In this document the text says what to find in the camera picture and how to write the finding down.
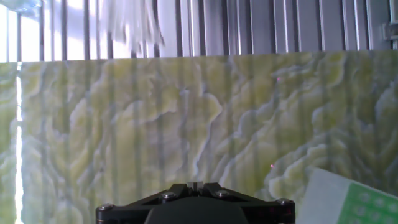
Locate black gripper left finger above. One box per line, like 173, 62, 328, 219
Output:
95, 182, 196, 224

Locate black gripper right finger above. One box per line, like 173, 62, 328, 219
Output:
195, 182, 296, 224

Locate green pipette tip holder box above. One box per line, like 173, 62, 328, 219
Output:
295, 167, 398, 224

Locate pile of clear pipette tips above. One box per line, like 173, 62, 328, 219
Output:
99, 0, 165, 52

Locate green marble pattern mat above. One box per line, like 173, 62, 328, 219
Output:
0, 51, 398, 224

